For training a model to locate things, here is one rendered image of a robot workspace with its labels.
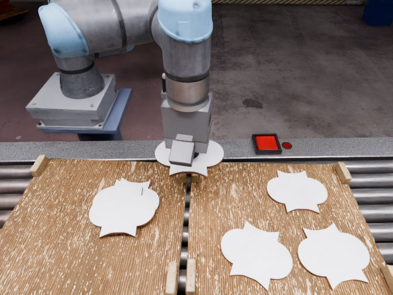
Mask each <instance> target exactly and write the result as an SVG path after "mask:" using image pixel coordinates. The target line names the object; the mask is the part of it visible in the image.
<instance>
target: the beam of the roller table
mask: <svg viewBox="0 0 393 295"><path fill-rule="evenodd" d="M210 140H211V141H214V142H216V143H217V144H219V145H220V146H221V147H222V149H223V160H222V162H221V163H223V162H306V161H349V160H393V137H386V138H295V139H278V140H279V142H280V145H281V149H282V153H281V155H256V153H255V150H254V145H253V141H252V139H210ZM163 142H165V141H164V140H112V141H66V142H0V166H13V165H34V163H35V161H36V160H37V158H38V157H39V156H40V155H46V157H47V158H53V159H83V160H114V161H130V162H157V160H156V156H155V151H156V149H157V147H158V145H159V144H161V143H163ZM283 142H289V143H290V144H291V145H292V148H291V149H284V148H283V147H282V143H283Z"/></svg>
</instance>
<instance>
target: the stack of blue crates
mask: <svg viewBox="0 0 393 295"><path fill-rule="evenodd" d="M363 12H364V13H363V15H362V19H363V20H364V21H365V22H366V23H367V24H368V25H370V26H390V24H391V22H392V20H393V0H369V1H368V5H366V7H365V8H364V11H363Z"/></svg>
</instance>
